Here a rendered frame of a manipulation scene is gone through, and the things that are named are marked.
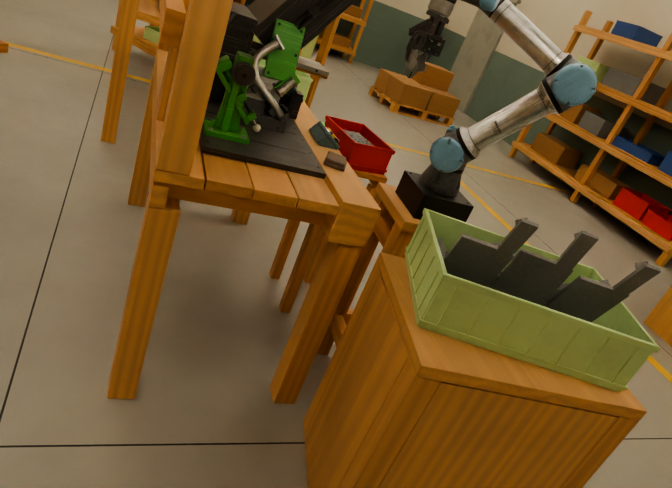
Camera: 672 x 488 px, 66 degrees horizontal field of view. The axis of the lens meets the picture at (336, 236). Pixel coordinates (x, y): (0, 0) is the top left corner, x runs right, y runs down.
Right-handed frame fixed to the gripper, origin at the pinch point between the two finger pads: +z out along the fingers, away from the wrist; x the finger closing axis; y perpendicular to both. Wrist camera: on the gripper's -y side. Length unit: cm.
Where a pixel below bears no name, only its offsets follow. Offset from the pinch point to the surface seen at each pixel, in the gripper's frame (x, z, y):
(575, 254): 23, 20, 74
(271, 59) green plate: -36, 16, -38
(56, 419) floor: -88, 130, 31
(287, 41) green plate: -31, 8, -39
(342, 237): -14, 52, 26
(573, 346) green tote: 29, 41, 85
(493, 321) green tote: 7, 42, 77
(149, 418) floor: -59, 130, 31
